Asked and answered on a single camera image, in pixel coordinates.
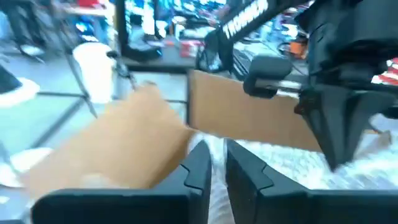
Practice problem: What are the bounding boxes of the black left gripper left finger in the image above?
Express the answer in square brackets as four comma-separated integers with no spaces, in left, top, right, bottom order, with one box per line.
[30,140,213,224]

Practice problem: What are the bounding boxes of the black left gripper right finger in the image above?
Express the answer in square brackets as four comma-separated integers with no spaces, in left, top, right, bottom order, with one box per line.
[224,138,398,224]

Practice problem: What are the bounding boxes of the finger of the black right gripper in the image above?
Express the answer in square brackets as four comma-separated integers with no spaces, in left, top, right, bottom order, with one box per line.
[294,86,353,171]
[335,86,398,172]

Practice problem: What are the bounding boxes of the white bubble wrap packet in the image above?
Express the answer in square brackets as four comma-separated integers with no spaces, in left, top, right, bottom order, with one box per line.
[185,129,398,224]

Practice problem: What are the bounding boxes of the brown cardboard shipping box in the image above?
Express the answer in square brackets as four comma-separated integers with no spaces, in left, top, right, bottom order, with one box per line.
[21,69,393,200]

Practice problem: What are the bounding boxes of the white cylindrical bin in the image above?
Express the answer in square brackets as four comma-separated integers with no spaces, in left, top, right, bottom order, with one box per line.
[72,41,118,104]

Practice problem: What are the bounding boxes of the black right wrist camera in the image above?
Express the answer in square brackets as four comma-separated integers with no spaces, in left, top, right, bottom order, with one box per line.
[243,55,294,100]

